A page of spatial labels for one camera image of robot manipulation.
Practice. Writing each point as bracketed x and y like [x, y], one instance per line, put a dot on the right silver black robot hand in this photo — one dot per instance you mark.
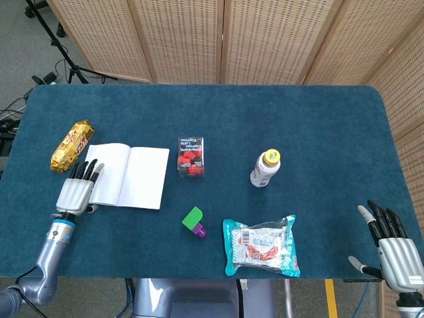
[401, 261]

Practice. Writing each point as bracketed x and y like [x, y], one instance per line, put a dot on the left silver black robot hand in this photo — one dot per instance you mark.
[74, 195]

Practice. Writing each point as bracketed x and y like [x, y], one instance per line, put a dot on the white lined notebook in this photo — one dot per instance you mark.
[142, 179]

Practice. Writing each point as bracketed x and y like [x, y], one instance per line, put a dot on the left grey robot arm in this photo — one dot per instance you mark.
[53, 248]

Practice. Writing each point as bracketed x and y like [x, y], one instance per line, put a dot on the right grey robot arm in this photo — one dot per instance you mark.
[410, 304]

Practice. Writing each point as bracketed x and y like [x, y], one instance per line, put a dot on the yellow biscuit pack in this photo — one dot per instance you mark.
[71, 145]

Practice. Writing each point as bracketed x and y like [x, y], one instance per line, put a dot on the yellow floor tape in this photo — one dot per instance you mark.
[331, 298]

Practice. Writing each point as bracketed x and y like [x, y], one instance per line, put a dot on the metal table leg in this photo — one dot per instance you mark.
[289, 298]

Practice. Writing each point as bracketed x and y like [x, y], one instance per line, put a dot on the green toy block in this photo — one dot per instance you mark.
[192, 217]

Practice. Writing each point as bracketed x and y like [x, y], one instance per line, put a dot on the black power adapter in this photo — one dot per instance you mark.
[49, 77]

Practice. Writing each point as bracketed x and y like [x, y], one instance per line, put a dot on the red and black box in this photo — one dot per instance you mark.
[191, 159]

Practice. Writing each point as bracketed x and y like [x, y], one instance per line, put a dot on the black tripod stand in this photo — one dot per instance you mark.
[71, 64]

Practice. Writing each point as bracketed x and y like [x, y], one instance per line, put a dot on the purple toy block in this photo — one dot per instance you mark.
[201, 232]

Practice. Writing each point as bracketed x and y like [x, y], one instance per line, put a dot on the teal clear snack bag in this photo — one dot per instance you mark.
[261, 248]

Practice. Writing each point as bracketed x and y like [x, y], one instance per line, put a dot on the grey robot torso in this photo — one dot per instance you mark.
[198, 298]

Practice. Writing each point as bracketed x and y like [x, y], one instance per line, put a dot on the white drink bottle yellow cap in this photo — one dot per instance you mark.
[263, 172]

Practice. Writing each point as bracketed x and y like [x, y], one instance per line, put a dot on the blue table cloth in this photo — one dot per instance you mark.
[298, 126]

